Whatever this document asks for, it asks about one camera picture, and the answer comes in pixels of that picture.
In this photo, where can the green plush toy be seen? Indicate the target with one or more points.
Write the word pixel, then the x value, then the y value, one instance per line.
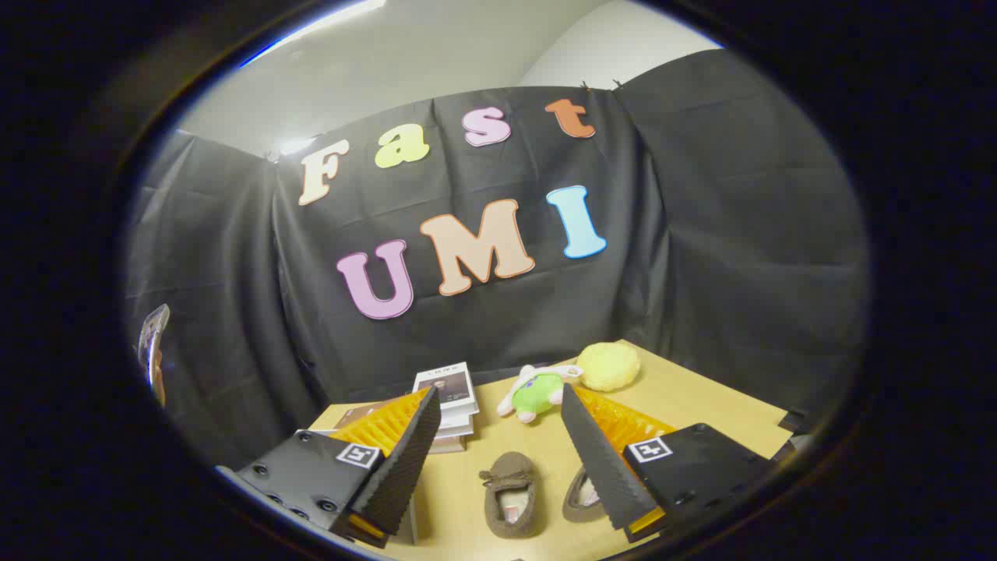
pixel 537 392

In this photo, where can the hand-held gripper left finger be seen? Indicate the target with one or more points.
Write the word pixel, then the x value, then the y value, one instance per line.
pixel 405 467

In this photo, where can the yellow plush ball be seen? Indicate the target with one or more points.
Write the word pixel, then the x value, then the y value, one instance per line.
pixel 610 365

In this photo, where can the silver-edged printed object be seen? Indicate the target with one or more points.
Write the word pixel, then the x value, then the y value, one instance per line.
pixel 153 343

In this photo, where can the white storage box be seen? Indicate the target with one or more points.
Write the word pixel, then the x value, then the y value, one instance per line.
pixel 452 393

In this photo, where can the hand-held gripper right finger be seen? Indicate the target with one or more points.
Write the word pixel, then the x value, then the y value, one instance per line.
pixel 600 460

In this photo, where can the black backdrop cloth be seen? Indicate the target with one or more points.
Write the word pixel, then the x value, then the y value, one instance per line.
pixel 701 234

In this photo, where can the brown slipper shoe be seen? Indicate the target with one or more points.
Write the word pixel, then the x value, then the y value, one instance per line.
pixel 510 499
pixel 580 499

